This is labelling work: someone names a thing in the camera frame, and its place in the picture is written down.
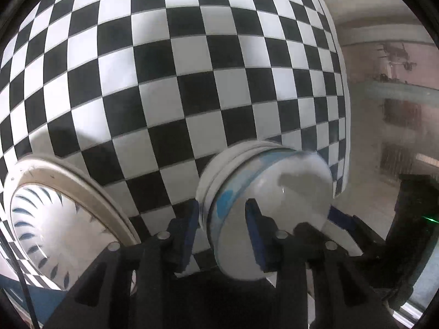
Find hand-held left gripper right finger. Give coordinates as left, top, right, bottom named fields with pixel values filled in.
left=245, top=199, right=398, bottom=329

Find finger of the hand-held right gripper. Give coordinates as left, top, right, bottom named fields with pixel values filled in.
left=327, top=206, right=385, bottom=258
left=296, top=222, right=330, bottom=245

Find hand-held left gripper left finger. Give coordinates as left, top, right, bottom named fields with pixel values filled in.
left=43, top=200, right=200, bottom=329

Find white bowl coloured dots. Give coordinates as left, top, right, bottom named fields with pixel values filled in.
left=205, top=148, right=334, bottom=280

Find white plate blue leaf rim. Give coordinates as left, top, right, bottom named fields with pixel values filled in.
left=10, top=183, right=138, bottom=292

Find grey horizontal beam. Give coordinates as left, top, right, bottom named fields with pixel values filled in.
left=357, top=78, right=439, bottom=105

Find blue cabinet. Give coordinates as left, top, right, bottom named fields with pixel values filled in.
left=0, top=274, right=74, bottom=329

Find dark blurred fixture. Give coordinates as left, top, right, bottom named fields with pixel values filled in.
left=377, top=40, right=417, bottom=73

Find black white checkered tablecloth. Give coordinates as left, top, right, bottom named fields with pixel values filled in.
left=0, top=0, right=352, bottom=288

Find black cable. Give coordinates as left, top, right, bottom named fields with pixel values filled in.
left=0, top=226, right=41, bottom=329

